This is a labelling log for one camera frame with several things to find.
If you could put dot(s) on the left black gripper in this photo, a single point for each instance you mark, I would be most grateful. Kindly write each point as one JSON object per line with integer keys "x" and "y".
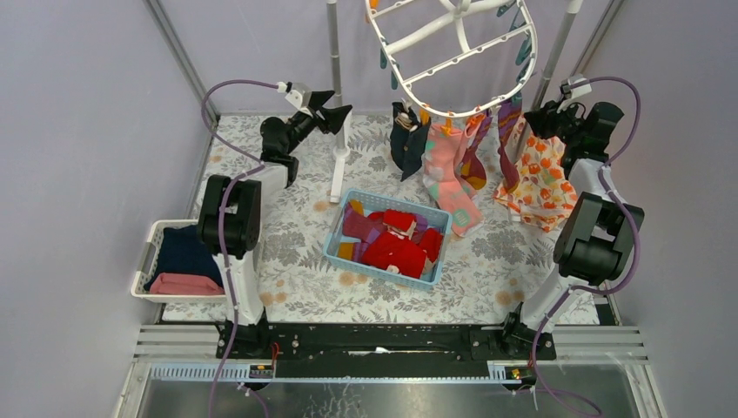
{"x": 318, "y": 117}

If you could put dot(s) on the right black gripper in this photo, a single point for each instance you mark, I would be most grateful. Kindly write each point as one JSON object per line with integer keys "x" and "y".
{"x": 542, "y": 119}

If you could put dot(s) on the white clip hanger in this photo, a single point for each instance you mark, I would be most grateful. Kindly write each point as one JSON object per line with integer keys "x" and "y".
{"x": 471, "y": 82}

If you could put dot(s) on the red beige sock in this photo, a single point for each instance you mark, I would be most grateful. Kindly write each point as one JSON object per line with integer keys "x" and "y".
{"x": 402, "y": 224}

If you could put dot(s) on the red santa sock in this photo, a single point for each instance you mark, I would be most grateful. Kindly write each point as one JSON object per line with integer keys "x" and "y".
{"x": 430, "y": 243}

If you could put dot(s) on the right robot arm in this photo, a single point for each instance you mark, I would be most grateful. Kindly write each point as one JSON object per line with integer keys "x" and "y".
{"x": 598, "y": 237}

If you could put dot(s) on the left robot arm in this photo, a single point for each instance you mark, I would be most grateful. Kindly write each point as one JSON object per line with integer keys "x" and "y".
{"x": 231, "y": 213}

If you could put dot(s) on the metal drying rack stand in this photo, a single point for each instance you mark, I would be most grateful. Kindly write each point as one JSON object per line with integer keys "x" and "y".
{"x": 337, "y": 104}

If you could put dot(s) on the orange floral cloth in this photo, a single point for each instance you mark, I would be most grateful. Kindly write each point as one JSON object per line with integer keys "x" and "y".
{"x": 542, "y": 197}

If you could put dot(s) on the purple patterned sock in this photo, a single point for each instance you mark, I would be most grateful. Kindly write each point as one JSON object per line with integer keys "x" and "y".
{"x": 471, "y": 168}

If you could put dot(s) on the navy christmas sock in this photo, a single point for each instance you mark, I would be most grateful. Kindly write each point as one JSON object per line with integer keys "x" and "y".
{"x": 407, "y": 139}

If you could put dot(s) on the pink sock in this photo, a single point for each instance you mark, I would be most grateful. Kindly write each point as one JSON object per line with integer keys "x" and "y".
{"x": 444, "y": 151}

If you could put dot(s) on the purple patchwork sock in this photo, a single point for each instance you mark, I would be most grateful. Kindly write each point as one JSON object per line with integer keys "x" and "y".
{"x": 362, "y": 228}

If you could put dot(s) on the floral table mat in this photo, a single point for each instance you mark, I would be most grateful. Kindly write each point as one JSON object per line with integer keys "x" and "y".
{"x": 486, "y": 273}

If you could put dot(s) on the blue plastic basket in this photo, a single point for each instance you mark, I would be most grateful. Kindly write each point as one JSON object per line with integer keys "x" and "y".
{"x": 372, "y": 202}

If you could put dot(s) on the navy folded cloth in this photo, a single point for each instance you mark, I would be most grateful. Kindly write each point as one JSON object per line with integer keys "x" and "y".
{"x": 183, "y": 252}

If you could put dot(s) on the white plastic basket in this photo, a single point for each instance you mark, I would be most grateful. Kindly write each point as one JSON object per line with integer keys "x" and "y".
{"x": 149, "y": 260}

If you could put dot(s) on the pink folded cloth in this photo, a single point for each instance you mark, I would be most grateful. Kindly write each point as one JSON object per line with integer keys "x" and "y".
{"x": 185, "y": 285}

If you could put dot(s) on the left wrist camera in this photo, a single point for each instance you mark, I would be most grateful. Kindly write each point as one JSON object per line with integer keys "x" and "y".
{"x": 298, "y": 95}

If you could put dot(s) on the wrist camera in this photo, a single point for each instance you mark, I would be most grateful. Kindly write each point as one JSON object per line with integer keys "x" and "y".
{"x": 575, "y": 87}
{"x": 298, "y": 95}

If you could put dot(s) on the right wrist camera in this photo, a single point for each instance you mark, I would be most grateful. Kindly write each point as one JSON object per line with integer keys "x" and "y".
{"x": 575, "y": 87}

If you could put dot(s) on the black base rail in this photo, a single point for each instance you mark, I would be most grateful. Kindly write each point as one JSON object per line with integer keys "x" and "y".
{"x": 335, "y": 351}

